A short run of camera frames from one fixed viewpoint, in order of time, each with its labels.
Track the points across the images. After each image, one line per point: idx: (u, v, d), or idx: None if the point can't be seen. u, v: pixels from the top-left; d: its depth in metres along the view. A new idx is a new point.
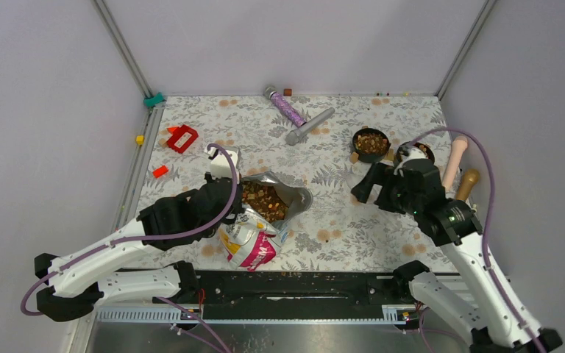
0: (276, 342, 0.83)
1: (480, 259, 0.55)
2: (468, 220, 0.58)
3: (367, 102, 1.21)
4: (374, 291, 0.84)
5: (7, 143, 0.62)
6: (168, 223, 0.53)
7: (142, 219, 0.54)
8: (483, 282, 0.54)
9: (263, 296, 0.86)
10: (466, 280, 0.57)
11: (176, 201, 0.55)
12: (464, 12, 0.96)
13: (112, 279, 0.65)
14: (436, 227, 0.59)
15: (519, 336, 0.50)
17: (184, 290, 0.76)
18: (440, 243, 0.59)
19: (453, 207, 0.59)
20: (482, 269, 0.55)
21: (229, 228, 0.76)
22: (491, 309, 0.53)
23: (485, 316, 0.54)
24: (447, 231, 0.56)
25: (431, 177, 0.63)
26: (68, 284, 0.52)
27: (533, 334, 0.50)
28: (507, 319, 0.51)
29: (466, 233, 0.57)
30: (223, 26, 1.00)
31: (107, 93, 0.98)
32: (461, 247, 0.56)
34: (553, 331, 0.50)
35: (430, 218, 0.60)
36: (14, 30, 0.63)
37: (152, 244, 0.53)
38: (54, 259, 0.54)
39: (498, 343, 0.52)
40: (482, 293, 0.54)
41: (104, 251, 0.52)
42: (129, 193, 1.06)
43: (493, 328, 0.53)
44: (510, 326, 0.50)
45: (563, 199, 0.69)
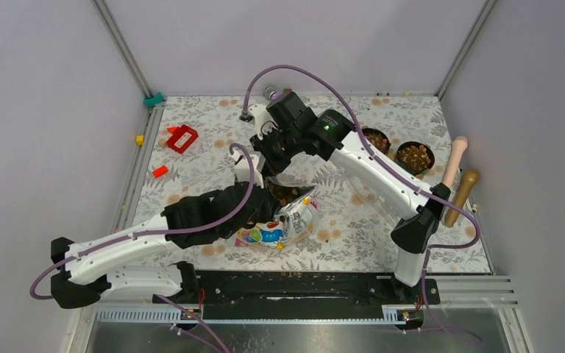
0: (276, 342, 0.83)
1: (363, 153, 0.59)
2: (342, 125, 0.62)
3: (367, 102, 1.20)
4: (374, 291, 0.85)
5: (6, 143, 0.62)
6: (190, 222, 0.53)
7: (166, 215, 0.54)
8: (374, 170, 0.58)
9: (263, 296, 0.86)
10: (364, 178, 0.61)
11: (199, 200, 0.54)
12: (465, 11, 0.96)
13: (120, 272, 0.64)
14: (317, 142, 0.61)
15: (419, 201, 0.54)
17: (183, 291, 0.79)
18: (327, 157, 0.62)
19: (322, 120, 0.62)
20: (368, 160, 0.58)
21: (280, 234, 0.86)
22: (389, 190, 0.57)
23: (391, 199, 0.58)
24: (326, 137, 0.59)
25: (296, 104, 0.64)
26: (83, 271, 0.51)
27: (429, 193, 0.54)
28: (404, 193, 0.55)
29: (344, 137, 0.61)
30: (223, 26, 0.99)
31: (107, 93, 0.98)
32: (343, 149, 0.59)
34: (443, 184, 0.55)
35: (309, 137, 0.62)
36: (15, 31, 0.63)
37: (173, 241, 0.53)
38: (73, 245, 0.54)
39: (407, 216, 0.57)
40: (378, 181, 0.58)
41: (126, 242, 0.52)
42: (129, 194, 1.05)
43: (401, 207, 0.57)
44: (408, 197, 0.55)
45: (563, 198, 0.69)
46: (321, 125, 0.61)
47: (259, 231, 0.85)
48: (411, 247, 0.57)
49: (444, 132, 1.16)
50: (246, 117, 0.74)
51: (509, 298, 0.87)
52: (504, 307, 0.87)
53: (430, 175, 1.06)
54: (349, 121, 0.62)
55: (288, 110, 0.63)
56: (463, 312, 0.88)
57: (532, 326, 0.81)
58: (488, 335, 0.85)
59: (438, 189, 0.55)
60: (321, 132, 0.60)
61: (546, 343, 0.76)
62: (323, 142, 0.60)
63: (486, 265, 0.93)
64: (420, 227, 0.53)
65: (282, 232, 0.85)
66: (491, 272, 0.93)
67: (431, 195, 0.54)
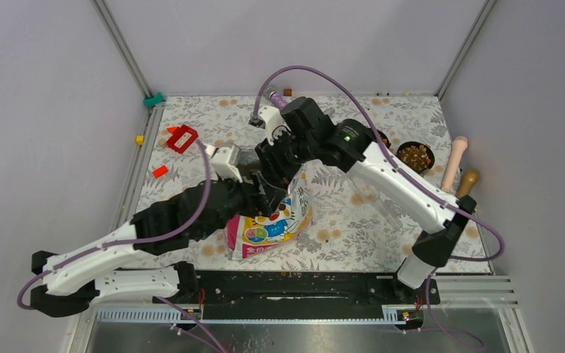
0: (276, 342, 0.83)
1: (386, 165, 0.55)
2: (363, 135, 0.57)
3: (367, 102, 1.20)
4: (374, 291, 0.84)
5: (7, 143, 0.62)
6: (160, 228, 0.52)
7: (135, 223, 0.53)
8: (398, 183, 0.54)
9: (263, 296, 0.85)
10: (385, 190, 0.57)
11: (168, 204, 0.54)
12: (465, 11, 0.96)
13: (109, 278, 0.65)
14: (338, 154, 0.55)
15: (446, 215, 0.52)
17: (184, 290, 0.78)
18: (346, 168, 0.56)
19: (343, 129, 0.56)
20: (392, 172, 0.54)
21: (285, 223, 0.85)
22: (414, 204, 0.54)
23: (414, 212, 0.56)
24: (350, 150, 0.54)
25: (315, 109, 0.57)
26: (59, 283, 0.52)
27: (455, 206, 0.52)
28: (430, 207, 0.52)
29: (365, 148, 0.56)
30: (224, 26, 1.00)
31: (107, 93, 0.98)
32: (366, 162, 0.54)
34: (466, 196, 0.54)
35: (328, 148, 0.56)
36: (15, 31, 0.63)
37: (143, 249, 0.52)
38: (50, 258, 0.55)
39: (431, 229, 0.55)
40: (402, 193, 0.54)
41: (96, 254, 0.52)
42: (129, 194, 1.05)
43: (424, 220, 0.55)
44: (435, 212, 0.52)
45: (563, 198, 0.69)
46: (344, 136, 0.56)
47: (263, 227, 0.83)
48: (433, 258, 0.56)
49: (444, 132, 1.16)
50: (257, 123, 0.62)
51: (509, 298, 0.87)
52: (504, 307, 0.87)
53: (430, 176, 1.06)
54: (368, 132, 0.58)
55: (307, 119, 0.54)
56: (463, 312, 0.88)
57: (532, 326, 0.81)
58: (488, 334, 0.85)
59: (463, 202, 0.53)
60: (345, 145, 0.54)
61: (546, 343, 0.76)
62: (344, 154, 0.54)
63: (487, 265, 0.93)
64: (448, 243, 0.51)
65: (286, 221, 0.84)
66: (491, 272, 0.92)
67: (457, 209, 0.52)
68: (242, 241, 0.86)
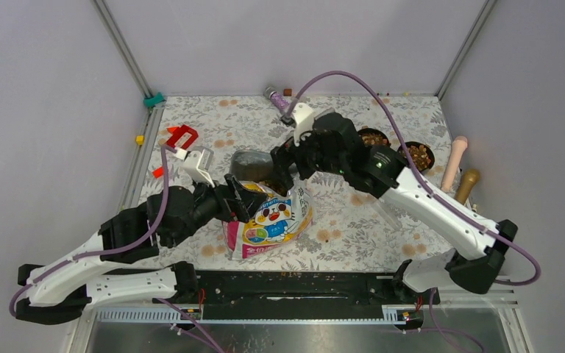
0: (276, 342, 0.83)
1: (421, 190, 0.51)
2: (395, 161, 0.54)
3: (368, 102, 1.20)
4: (374, 291, 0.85)
5: (7, 143, 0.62)
6: (127, 237, 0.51)
7: (104, 233, 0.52)
8: (434, 209, 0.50)
9: (263, 296, 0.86)
10: (421, 215, 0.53)
11: (137, 212, 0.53)
12: (465, 11, 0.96)
13: (101, 284, 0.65)
14: (370, 181, 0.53)
15: (487, 242, 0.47)
17: (184, 290, 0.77)
18: (379, 195, 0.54)
19: (375, 154, 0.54)
20: (427, 198, 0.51)
21: (285, 223, 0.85)
22: (451, 230, 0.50)
23: (452, 237, 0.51)
24: (382, 179, 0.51)
25: (349, 131, 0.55)
26: (39, 296, 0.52)
27: (496, 232, 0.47)
28: (468, 233, 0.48)
29: (399, 173, 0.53)
30: (223, 26, 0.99)
31: (107, 93, 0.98)
32: (399, 189, 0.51)
34: (507, 220, 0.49)
35: (359, 175, 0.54)
36: (15, 30, 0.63)
37: (110, 259, 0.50)
38: (32, 271, 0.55)
39: (471, 256, 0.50)
40: (439, 220, 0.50)
41: (68, 266, 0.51)
42: (129, 194, 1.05)
43: (463, 246, 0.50)
44: (474, 237, 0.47)
45: (563, 199, 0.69)
46: (377, 162, 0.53)
47: (263, 228, 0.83)
48: (472, 286, 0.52)
49: (444, 132, 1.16)
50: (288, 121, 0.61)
51: (509, 298, 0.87)
52: (504, 307, 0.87)
53: (430, 176, 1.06)
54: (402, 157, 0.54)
55: (343, 140, 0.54)
56: (463, 312, 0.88)
57: (532, 326, 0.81)
58: (488, 334, 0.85)
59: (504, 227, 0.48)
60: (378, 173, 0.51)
61: (546, 343, 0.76)
62: (377, 181, 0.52)
63: None
64: (491, 271, 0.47)
65: (286, 222, 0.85)
66: None
67: (499, 234, 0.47)
68: (241, 242, 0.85)
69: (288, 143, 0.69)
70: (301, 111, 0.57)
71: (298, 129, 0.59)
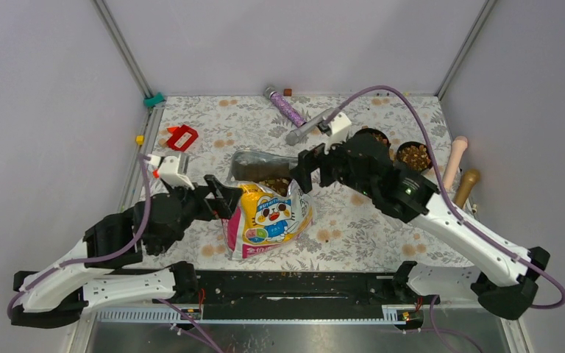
0: (276, 342, 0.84)
1: (451, 216, 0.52)
2: (424, 186, 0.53)
3: (368, 102, 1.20)
4: (374, 291, 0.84)
5: (6, 143, 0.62)
6: (111, 243, 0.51)
7: (88, 240, 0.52)
8: (464, 235, 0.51)
9: (263, 296, 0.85)
10: (449, 240, 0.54)
11: (121, 218, 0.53)
12: (465, 11, 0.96)
13: (99, 287, 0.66)
14: (399, 207, 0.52)
15: (519, 270, 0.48)
17: (183, 290, 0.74)
18: (407, 220, 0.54)
19: (404, 180, 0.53)
20: (457, 224, 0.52)
21: (285, 223, 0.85)
22: (482, 257, 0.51)
23: (481, 264, 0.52)
24: (412, 205, 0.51)
25: (383, 157, 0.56)
26: (32, 303, 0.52)
27: (527, 260, 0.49)
28: (500, 260, 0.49)
29: (427, 199, 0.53)
30: (224, 26, 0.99)
31: (107, 93, 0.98)
32: (430, 215, 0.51)
34: (536, 248, 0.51)
35: (388, 200, 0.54)
36: (14, 30, 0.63)
37: (95, 266, 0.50)
38: (26, 276, 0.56)
39: (503, 283, 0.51)
40: (469, 247, 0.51)
41: (56, 273, 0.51)
42: (129, 194, 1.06)
43: (493, 273, 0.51)
44: (507, 265, 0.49)
45: (563, 200, 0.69)
46: (407, 187, 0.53)
47: (263, 228, 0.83)
48: (501, 311, 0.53)
49: (444, 132, 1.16)
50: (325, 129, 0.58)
51: None
52: None
53: (430, 175, 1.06)
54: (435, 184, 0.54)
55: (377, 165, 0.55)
56: (463, 312, 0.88)
57: (532, 326, 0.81)
58: (488, 334, 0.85)
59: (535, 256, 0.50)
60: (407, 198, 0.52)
61: (546, 343, 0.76)
62: (406, 207, 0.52)
63: None
64: (524, 299, 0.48)
65: (286, 221, 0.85)
66: None
67: (531, 263, 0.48)
68: (241, 241, 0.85)
69: (318, 150, 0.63)
70: (338, 123, 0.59)
71: (331, 138, 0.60)
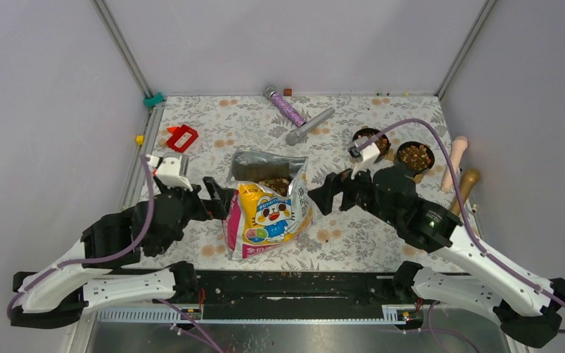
0: (276, 342, 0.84)
1: (474, 248, 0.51)
2: (446, 217, 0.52)
3: (367, 102, 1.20)
4: (374, 291, 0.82)
5: (6, 142, 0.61)
6: (109, 243, 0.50)
7: (85, 240, 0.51)
8: (489, 268, 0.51)
9: (263, 296, 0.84)
10: (468, 270, 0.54)
11: (120, 218, 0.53)
12: (465, 11, 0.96)
13: (98, 287, 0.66)
14: (421, 241, 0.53)
15: (543, 301, 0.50)
17: (183, 290, 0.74)
18: (431, 251, 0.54)
19: (427, 212, 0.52)
20: (481, 257, 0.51)
21: (285, 223, 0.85)
22: (505, 289, 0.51)
23: (502, 293, 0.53)
24: (436, 239, 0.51)
25: (410, 190, 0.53)
26: (31, 304, 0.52)
27: (549, 291, 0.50)
28: (524, 293, 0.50)
29: (451, 232, 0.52)
30: (224, 26, 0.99)
31: (107, 93, 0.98)
32: (454, 248, 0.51)
34: (559, 279, 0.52)
35: (412, 232, 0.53)
36: (14, 30, 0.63)
37: (93, 267, 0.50)
38: (26, 278, 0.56)
39: (524, 312, 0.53)
40: (492, 279, 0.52)
41: (54, 274, 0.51)
42: (129, 194, 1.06)
43: (513, 301, 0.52)
44: (530, 297, 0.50)
45: (563, 201, 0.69)
46: (431, 220, 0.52)
47: (263, 228, 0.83)
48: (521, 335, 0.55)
49: (444, 132, 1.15)
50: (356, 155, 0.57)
51: None
52: None
53: (430, 175, 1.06)
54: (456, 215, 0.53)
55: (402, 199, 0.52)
56: (462, 312, 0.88)
57: None
58: (487, 334, 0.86)
59: (558, 286, 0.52)
60: (430, 232, 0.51)
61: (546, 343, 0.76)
62: (430, 240, 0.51)
63: None
64: (548, 329, 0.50)
65: (286, 222, 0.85)
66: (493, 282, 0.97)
67: (554, 294, 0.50)
68: (242, 241, 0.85)
69: (345, 174, 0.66)
70: (370, 151, 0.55)
71: (360, 165, 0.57)
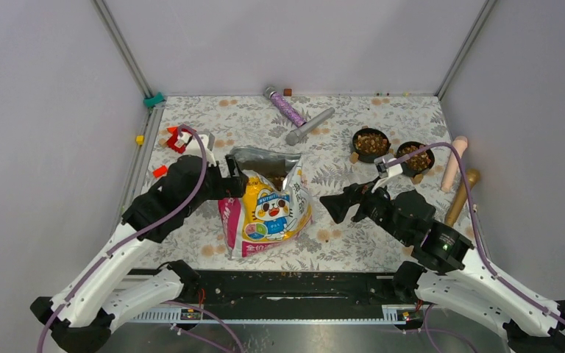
0: (276, 342, 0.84)
1: (485, 271, 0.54)
2: (457, 240, 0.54)
3: (367, 102, 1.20)
4: (374, 290, 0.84)
5: (6, 142, 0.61)
6: (156, 213, 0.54)
7: (127, 221, 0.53)
8: (499, 290, 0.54)
9: (263, 296, 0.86)
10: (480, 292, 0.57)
11: (152, 193, 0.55)
12: (465, 11, 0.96)
13: (115, 299, 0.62)
14: (435, 262, 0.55)
15: (549, 323, 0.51)
17: (187, 283, 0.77)
18: (441, 271, 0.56)
19: (441, 236, 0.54)
20: (491, 279, 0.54)
21: (285, 220, 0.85)
22: (514, 310, 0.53)
23: (512, 316, 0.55)
24: (449, 262, 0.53)
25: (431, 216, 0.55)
26: (80, 310, 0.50)
27: (558, 314, 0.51)
28: (532, 315, 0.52)
29: (462, 256, 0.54)
30: (224, 26, 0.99)
31: (107, 93, 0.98)
32: (466, 270, 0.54)
34: None
35: (424, 252, 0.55)
36: (14, 30, 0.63)
37: (148, 237, 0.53)
38: (53, 298, 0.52)
39: (532, 333, 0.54)
40: (502, 301, 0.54)
41: (104, 264, 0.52)
42: (129, 194, 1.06)
43: (523, 323, 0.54)
44: (538, 320, 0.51)
45: (563, 201, 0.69)
46: (446, 245, 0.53)
47: (263, 223, 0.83)
48: None
49: (444, 132, 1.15)
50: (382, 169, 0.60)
51: None
52: None
53: (430, 175, 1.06)
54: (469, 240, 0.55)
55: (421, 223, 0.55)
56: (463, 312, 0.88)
57: None
58: (488, 334, 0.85)
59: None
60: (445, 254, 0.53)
61: None
62: (443, 262, 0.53)
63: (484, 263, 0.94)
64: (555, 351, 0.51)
65: (286, 219, 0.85)
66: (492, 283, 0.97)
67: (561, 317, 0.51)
68: (241, 237, 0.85)
69: (366, 187, 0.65)
70: (396, 168, 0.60)
71: (383, 180, 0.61)
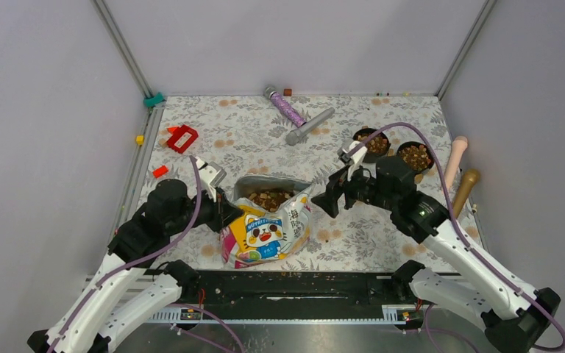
0: (276, 342, 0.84)
1: (459, 243, 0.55)
2: (438, 212, 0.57)
3: (367, 102, 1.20)
4: (374, 292, 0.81)
5: (6, 141, 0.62)
6: (140, 241, 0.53)
7: (114, 252, 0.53)
8: (471, 262, 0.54)
9: (263, 296, 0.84)
10: (455, 266, 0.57)
11: (137, 219, 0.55)
12: (465, 11, 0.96)
13: (110, 321, 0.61)
14: (410, 227, 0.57)
15: (520, 303, 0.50)
17: (187, 283, 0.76)
18: (419, 240, 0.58)
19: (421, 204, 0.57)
20: (465, 251, 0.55)
21: (277, 245, 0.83)
22: (485, 286, 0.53)
23: (484, 295, 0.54)
24: (424, 226, 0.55)
25: (408, 179, 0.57)
26: (75, 342, 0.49)
27: (531, 296, 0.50)
28: (502, 292, 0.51)
29: (438, 223, 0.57)
30: (224, 27, 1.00)
31: (107, 93, 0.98)
32: (438, 237, 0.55)
34: (547, 289, 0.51)
35: (402, 218, 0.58)
36: (14, 31, 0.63)
37: (136, 267, 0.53)
38: (48, 334, 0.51)
39: (504, 316, 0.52)
40: (472, 273, 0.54)
41: (95, 295, 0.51)
42: (129, 194, 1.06)
43: (494, 303, 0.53)
44: (507, 297, 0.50)
45: (563, 203, 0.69)
46: (423, 212, 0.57)
47: (256, 250, 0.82)
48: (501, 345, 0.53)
49: (444, 132, 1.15)
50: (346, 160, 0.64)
51: None
52: None
53: (430, 175, 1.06)
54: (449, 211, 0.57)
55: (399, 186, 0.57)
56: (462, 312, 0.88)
57: None
58: None
59: (543, 295, 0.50)
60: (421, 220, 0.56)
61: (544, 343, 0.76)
62: (418, 228, 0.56)
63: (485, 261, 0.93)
64: (520, 333, 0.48)
65: (279, 243, 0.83)
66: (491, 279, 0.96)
67: (533, 299, 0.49)
68: (234, 259, 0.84)
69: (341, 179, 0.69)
70: (358, 155, 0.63)
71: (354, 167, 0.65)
